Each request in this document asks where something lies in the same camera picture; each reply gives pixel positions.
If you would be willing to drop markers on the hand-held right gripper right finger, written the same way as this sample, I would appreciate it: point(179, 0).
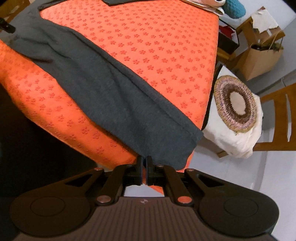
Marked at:
point(149, 169)

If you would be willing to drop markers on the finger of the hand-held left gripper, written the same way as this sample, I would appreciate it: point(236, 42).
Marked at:
point(8, 27)

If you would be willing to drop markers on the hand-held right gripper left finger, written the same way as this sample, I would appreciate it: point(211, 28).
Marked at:
point(140, 169)

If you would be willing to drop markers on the dark grey pants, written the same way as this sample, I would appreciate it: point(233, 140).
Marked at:
point(104, 92)

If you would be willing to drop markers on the round crochet cushion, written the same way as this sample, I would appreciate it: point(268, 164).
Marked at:
point(222, 104)

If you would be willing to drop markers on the orange floral mat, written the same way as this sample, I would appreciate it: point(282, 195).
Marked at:
point(161, 46)

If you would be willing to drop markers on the brown paper bag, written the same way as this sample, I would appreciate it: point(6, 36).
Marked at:
point(263, 62)

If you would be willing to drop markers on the red cloth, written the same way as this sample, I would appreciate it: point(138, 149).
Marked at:
point(227, 31)

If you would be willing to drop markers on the white quilted garment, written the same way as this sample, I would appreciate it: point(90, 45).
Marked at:
point(215, 9)

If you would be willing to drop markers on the blue fleece garment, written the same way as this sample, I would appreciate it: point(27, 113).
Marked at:
point(234, 9)

